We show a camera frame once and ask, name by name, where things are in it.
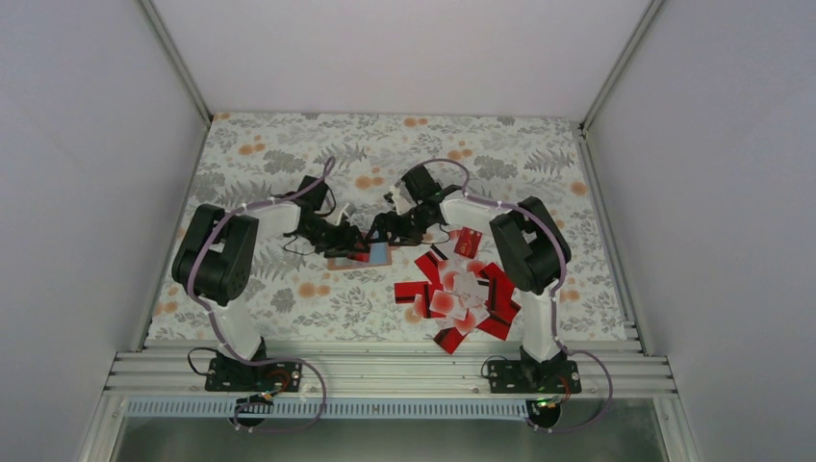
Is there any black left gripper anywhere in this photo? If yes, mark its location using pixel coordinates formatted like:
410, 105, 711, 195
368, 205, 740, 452
296, 217, 369, 258

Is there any tan leather card holder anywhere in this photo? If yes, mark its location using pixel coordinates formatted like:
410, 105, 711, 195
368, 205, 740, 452
327, 244, 392, 270

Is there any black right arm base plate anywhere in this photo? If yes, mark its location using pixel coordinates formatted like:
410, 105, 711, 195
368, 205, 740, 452
483, 359, 582, 395

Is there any perforated grey cable duct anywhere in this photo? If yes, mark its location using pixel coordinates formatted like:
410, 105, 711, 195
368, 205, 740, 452
124, 397, 527, 421

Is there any red black striped card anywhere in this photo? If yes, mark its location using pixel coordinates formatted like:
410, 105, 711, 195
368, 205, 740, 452
346, 252, 370, 263

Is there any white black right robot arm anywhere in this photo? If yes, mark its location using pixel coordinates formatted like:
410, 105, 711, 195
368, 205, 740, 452
366, 191, 572, 392

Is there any red card with gold print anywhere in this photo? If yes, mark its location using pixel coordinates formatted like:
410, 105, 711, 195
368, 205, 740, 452
454, 227, 483, 259

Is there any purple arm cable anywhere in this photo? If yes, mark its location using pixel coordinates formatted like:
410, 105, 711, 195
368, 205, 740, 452
392, 158, 615, 435
188, 156, 337, 435

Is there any red card bottom of pile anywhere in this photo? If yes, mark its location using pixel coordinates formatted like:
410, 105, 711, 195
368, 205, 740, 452
433, 327, 468, 355

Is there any aluminium rail frame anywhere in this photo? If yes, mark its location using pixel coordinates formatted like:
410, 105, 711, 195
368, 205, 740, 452
104, 341, 677, 398

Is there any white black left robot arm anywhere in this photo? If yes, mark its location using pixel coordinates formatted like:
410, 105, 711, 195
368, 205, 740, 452
171, 201, 370, 390

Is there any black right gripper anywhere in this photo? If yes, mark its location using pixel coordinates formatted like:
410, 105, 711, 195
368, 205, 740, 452
365, 203, 435, 247

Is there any floral patterned table mat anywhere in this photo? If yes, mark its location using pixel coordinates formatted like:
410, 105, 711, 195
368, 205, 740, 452
147, 113, 629, 344

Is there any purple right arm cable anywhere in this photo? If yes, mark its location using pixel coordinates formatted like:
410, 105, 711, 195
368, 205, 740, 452
392, 158, 615, 435

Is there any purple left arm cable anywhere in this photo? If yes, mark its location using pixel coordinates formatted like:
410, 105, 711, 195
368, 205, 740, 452
188, 156, 337, 435

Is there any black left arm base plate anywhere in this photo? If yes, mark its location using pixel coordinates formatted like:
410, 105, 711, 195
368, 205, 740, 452
204, 356, 303, 393

